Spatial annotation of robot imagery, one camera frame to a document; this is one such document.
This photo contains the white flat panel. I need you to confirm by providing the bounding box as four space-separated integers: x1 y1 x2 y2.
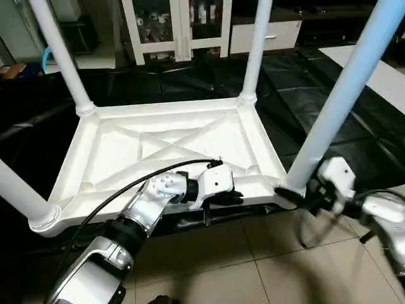
320 44 405 115

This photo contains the white drawer unit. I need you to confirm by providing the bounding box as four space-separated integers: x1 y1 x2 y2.
229 20 303 55

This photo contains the teal and white pole tool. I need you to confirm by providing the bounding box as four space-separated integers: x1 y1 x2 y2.
39 44 54 73

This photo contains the black metal frame leg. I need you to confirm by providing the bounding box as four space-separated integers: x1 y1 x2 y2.
359 229 375 246

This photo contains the white glass-door cabinet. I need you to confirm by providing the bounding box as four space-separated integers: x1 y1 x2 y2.
120 0 234 66

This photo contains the black mat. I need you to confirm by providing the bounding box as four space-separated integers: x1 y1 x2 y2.
0 51 405 254

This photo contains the white plastic table top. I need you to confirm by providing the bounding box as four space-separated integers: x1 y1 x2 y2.
28 95 308 238

